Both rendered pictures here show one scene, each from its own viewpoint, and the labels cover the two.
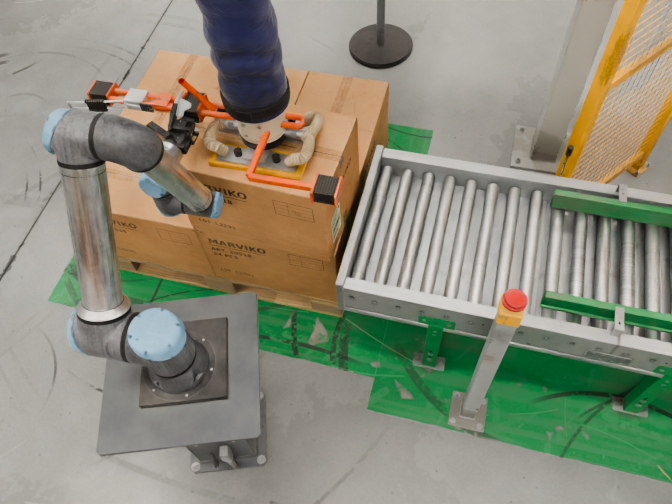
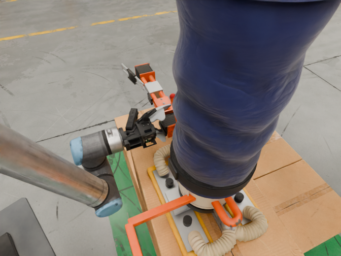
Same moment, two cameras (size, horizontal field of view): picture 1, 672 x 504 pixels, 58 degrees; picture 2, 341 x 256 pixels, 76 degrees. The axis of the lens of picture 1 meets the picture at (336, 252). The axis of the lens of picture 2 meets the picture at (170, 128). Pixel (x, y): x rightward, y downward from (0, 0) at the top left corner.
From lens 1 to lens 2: 150 cm
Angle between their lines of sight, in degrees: 29
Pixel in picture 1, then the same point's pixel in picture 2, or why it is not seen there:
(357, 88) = (330, 200)
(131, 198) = not seen: hidden behind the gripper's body
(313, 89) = (295, 172)
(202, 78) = not seen: hidden behind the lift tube
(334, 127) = (271, 244)
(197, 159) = (147, 158)
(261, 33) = (238, 98)
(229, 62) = (178, 105)
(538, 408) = not seen: outside the picture
